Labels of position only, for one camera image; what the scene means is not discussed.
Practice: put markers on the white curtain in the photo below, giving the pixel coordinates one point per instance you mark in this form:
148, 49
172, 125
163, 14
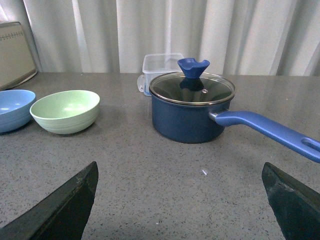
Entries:
238, 37

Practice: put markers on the green bowl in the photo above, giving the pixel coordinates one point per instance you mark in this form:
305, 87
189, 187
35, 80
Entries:
66, 112

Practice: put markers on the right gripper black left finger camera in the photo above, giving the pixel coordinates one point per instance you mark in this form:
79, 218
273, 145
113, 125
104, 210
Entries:
62, 215

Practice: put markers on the glass lid with blue knob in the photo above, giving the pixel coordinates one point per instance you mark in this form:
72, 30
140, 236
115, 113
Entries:
192, 86

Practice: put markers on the cream two-slot toaster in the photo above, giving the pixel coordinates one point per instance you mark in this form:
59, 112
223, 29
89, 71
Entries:
16, 61

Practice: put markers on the blue bowl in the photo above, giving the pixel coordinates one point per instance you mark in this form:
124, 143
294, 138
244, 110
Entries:
15, 107

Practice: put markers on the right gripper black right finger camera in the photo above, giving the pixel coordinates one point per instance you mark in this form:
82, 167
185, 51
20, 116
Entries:
295, 205

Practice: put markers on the dark blue saucepan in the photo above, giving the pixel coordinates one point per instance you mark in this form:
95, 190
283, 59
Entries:
195, 124

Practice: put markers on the clear plastic food container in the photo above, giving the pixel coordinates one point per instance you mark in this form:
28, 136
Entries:
155, 65

